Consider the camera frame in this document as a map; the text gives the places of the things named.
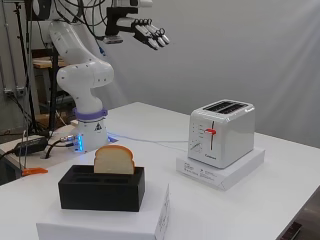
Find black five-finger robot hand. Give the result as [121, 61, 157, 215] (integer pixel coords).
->
[105, 7, 170, 51]

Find slice of bread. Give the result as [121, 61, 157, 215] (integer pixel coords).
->
[93, 144, 136, 176]

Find wooden table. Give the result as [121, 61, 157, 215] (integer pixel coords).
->
[32, 55, 68, 70]

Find black stand pole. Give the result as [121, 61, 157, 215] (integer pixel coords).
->
[49, 46, 60, 132]
[13, 0, 38, 134]

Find white sheet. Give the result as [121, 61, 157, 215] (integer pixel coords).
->
[96, 0, 320, 149]

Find black power adapter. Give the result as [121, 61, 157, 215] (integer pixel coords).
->
[14, 136, 49, 156]

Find steel toaster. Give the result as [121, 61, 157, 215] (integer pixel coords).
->
[187, 99, 256, 170]

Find black block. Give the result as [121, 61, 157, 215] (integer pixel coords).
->
[57, 164, 146, 213]

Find orange tool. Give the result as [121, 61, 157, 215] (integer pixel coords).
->
[21, 167, 49, 177]

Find white flat box with print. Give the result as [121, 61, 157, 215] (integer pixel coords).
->
[175, 147, 266, 192]
[35, 183, 172, 240]

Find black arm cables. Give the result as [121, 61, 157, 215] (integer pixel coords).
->
[53, 0, 111, 39]

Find pale blue cable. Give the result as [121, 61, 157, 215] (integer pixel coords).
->
[107, 132, 189, 152]

